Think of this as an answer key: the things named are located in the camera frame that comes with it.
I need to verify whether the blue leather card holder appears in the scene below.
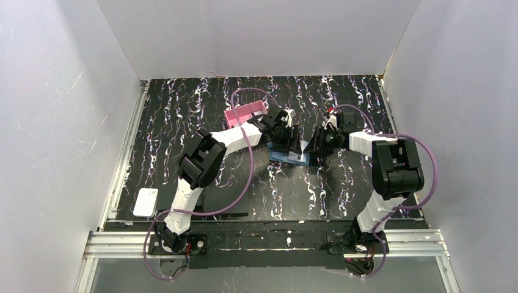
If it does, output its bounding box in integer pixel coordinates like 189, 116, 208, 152
269, 149, 310, 165

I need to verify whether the pink plastic tray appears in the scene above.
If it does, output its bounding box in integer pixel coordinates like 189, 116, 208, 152
224, 101, 268, 129

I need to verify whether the white striped card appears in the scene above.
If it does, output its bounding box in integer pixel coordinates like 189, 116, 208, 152
288, 151, 308, 164

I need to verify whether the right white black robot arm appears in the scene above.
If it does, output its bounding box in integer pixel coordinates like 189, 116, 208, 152
303, 110, 424, 248

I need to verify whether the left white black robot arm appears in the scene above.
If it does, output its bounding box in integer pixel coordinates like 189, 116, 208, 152
155, 101, 302, 253

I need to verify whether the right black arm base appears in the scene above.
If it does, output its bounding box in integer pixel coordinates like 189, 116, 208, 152
321, 232, 390, 257

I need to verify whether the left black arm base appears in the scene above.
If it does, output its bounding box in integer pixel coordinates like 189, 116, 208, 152
147, 234, 208, 256

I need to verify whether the large black flat plate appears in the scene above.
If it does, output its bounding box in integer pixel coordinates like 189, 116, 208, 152
202, 185, 249, 216

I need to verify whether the small black flat plate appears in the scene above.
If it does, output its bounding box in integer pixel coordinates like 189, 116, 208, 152
156, 184, 177, 212

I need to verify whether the white rectangular device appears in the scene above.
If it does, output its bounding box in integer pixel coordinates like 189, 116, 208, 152
133, 188, 158, 218

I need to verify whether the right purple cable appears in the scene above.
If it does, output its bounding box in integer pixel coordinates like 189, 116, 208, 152
326, 104, 439, 278

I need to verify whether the purple cable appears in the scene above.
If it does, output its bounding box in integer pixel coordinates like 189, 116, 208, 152
142, 88, 282, 281
326, 104, 439, 278

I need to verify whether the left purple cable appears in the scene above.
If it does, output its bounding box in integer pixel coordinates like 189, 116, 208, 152
142, 88, 282, 281

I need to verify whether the aluminium front rail frame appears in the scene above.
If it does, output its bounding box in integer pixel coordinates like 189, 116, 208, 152
76, 229, 459, 292

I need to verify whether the aluminium left side rail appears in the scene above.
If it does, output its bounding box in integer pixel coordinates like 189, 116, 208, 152
97, 80, 150, 232

